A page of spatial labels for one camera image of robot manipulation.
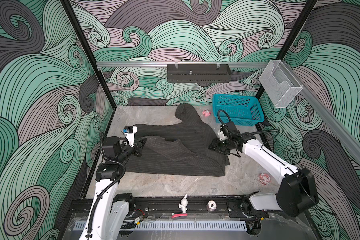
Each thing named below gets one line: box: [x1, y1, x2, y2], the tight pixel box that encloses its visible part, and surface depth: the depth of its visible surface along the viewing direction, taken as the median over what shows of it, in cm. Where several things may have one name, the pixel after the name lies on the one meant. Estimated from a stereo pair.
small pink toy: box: [201, 110, 212, 117], surface depth 116 cm
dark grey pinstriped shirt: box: [126, 103, 230, 177], surface depth 92 cm
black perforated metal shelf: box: [166, 64, 232, 84], surface depth 97 cm
